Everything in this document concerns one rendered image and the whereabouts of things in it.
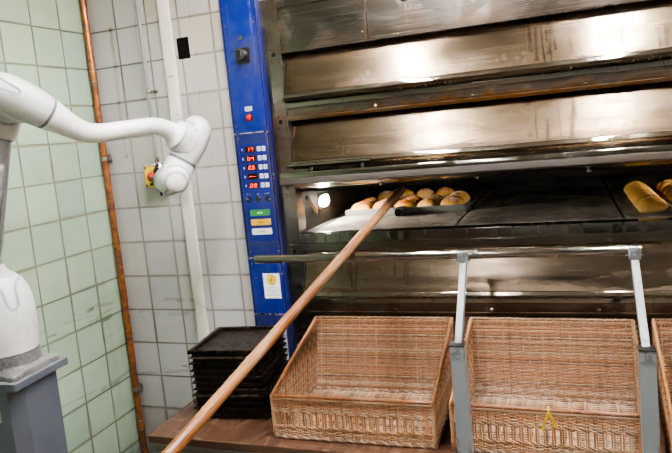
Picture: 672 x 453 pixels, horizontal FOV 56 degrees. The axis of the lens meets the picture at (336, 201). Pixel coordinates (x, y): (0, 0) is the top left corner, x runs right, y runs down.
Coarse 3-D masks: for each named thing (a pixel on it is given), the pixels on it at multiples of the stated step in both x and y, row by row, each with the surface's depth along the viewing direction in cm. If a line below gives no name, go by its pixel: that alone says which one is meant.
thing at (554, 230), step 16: (496, 224) 233; (512, 224) 229; (528, 224) 226; (544, 224) 223; (560, 224) 221; (576, 224) 219; (592, 224) 217; (608, 224) 216; (624, 224) 214; (640, 224) 212; (656, 224) 211; (304, 240) 254; (320, 240) 252; (336, 240) 250; (368, 240) 245; (384, 240) 243; (400, 240) 241
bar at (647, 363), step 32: (256, 256) 220; (288, 256) 216; (320, 256) 212; (352, 256) 208; (384, 256) 204; (416, 256) 201; (448, 256) 197; (480, 256) 194; (512, 256) 191; (544, 256) 188; (640, 256) 178; (640, 288) 173; (640, 320) 168; (640, 352) 161; (640, 384) 162; (640, 416) 167
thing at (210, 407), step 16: (400, 192) 243; (384, 208) 231; (368, 224) 220; (352, 240) 211; (336, 256) 203; (320, 288) 189; (304, 304) 181; (288, 320) 174; (272, 336) 167; (256, 352) 162; (240, 368) 156; (224, 384) 151; (208, 400) 147; (224, 400) 149; (208, 416) 144; (192, 432) 139; (176, 448) 135
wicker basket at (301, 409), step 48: (336, 336) 250; (384, 336) 243; (432, 336) 237; (288, 384) 225; (336, 384) 247; (384, 384) 241; (432, 384) 235; (288, 432) 211; (336, 432) 205; (384, 432) 200; (432, 432) 204
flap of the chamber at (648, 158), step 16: (544, 160) 206; (560, 160) 204; (576, 160) 203; (592, 160) 201; (608, 160) 199; (624, 160) 198; (640, 160) 196; (656, 160) 196; (320, 176) 233; (336, 176) 230; (352, 176) 228; (368, 176) 226; (384, 176) 224; (400, 176) 222; (416, 176) 221; (432, 176) 223; (448, 176) 226; (464, 176) 228; (480, 176) 231
